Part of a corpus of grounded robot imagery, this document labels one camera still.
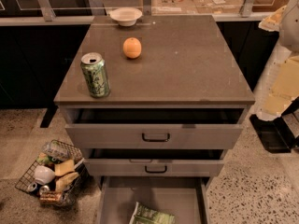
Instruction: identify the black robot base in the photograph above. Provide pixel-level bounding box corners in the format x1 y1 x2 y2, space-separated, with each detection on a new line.
249 98 299 153

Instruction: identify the green rice chip bag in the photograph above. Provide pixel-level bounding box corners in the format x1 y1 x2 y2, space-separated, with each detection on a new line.
129 202 175 224

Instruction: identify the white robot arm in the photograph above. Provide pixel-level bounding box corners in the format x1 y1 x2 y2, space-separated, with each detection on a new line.
256 0 299 121

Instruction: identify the grey middle drawer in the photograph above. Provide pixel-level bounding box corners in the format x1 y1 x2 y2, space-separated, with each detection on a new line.
85 149 224 177

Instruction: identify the grey drawer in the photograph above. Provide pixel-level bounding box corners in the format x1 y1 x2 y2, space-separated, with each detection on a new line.
63 108 244 149
85 149 224 177
95 176 210 224

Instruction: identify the clear plastic bottle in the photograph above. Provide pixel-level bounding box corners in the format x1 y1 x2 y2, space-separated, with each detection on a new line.
42 141 69 161

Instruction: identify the white ceramic bowl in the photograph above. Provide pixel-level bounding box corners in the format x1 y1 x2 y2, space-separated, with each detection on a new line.
109 7 142 27

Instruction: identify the white bowl in basket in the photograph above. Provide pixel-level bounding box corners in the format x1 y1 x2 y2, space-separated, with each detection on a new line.
34 165 55 185

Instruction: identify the cardboard box left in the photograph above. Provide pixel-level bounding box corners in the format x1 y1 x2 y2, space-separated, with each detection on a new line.
151 0 198 14

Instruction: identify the yellow sponge in basket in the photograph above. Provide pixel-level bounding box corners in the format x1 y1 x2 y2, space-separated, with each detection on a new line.
54 160 75 176

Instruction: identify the brown snack bag in basket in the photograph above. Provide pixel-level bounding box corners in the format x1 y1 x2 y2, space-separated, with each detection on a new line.
39 191 62 204

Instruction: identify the black wire basket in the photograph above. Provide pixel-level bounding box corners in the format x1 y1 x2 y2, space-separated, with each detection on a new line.
15 140 89 206

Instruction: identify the orange fruit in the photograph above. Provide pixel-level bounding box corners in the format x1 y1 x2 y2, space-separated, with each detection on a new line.
122 37 142 59

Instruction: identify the grey top drawer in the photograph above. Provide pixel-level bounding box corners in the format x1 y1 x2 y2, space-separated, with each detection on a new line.
63 108 244 149

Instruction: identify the green soda can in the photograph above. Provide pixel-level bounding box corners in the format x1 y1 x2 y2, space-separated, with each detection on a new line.
80 52 110 97

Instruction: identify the grey bottom drawer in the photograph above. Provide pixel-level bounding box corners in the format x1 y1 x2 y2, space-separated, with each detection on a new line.
95 176 210 224

